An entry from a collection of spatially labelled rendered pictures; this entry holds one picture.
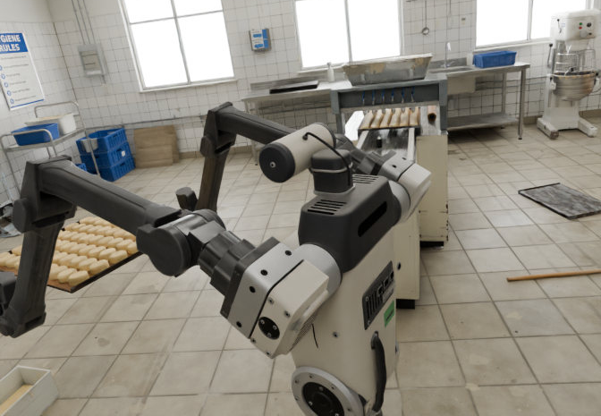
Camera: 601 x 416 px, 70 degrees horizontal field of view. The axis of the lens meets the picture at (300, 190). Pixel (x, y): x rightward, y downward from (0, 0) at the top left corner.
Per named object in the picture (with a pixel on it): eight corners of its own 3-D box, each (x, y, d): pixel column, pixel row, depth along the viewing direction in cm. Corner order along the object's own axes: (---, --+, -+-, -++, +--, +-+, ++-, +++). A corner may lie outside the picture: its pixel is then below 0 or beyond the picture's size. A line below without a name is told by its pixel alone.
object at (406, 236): (371, 250, 313) (362, 131, 282) (420, 251, 303) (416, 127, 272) (359, 309, 250) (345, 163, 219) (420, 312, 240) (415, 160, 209)
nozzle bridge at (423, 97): (342, 129, 318) (338, 82, 306) (444, 123, 298) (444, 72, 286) (334, 140, 288) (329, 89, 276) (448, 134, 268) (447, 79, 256)
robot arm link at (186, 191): (198, 231, 147) (216, 218, 153) (190, 201, 142) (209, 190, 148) (176, 223, 154) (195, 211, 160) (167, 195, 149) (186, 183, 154)
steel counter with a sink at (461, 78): (252, 165, 559) (235, 70, 517) (261, 151, 624) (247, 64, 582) (526, 140, 518) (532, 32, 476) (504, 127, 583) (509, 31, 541)
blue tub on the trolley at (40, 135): (30, 140, 484) (25, 126, 479) (63, 136, 482) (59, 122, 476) (12, 147, 456) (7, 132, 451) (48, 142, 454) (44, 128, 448)
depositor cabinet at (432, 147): (365, 189, 431) (359, 105, 403) (440, 186, 412) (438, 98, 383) (346, 250, 317) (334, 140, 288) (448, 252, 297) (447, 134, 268)
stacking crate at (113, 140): (101, 144, 619) (97, 131, 612) (128, 140, 615) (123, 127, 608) (80, 156, 562) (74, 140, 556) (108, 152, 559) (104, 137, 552)
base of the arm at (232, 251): (283, 240, 63) (262, 291, 69) (242, 208, 65) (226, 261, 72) (243, 269, 56) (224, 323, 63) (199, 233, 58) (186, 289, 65)
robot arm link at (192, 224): (211, 250, 61) (235, 237, 65) (163, 209, 64) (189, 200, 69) (194, 294, 65) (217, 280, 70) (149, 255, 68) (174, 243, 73)
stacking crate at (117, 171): (111, 170, 634) (107, 157, 627) (136, 167, 627) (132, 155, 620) (88, 184, 578) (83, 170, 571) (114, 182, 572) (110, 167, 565)
